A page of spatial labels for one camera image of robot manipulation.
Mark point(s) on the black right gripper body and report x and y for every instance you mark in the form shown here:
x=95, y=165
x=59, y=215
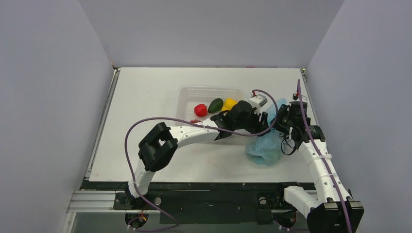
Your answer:
x=283, y=115

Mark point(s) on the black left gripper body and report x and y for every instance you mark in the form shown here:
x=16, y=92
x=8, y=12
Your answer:
x=250, y=124

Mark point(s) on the light blue plastic bag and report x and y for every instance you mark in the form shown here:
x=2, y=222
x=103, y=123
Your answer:
x=264, y=150

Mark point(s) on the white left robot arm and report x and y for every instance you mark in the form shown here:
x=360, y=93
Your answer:
x=157, y=148

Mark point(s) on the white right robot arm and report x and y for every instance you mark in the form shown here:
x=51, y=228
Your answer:
x=334, y=210

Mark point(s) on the yellow fake pear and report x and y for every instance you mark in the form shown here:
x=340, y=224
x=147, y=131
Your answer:
x=228, y=104

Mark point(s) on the dark green fake avocado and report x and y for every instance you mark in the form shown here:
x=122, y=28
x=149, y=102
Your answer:
x=215, y=106

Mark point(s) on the red fake strawberry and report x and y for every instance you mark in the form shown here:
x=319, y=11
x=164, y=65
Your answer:
x=201, y=110

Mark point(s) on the red fake grape bunch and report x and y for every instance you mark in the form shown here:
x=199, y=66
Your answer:
x=195, y=121

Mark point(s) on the white perforated plastic basket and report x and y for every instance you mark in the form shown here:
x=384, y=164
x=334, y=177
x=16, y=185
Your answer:
x=189, y=96

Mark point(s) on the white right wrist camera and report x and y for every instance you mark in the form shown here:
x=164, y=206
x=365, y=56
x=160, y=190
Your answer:
x=297, y=97

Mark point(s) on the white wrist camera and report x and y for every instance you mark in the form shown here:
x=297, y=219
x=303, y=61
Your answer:
x=297, y=97
x=257, y=101

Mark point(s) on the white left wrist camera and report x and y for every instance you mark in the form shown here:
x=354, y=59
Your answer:
x=257, y=101

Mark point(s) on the metal table edge rail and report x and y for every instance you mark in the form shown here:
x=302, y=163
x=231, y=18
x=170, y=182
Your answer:
x=305, y=81

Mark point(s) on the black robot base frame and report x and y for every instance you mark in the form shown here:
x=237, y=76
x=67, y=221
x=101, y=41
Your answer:
x=219, y=203

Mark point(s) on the left metal table rail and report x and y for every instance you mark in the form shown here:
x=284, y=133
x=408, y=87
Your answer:
x=106, y=108

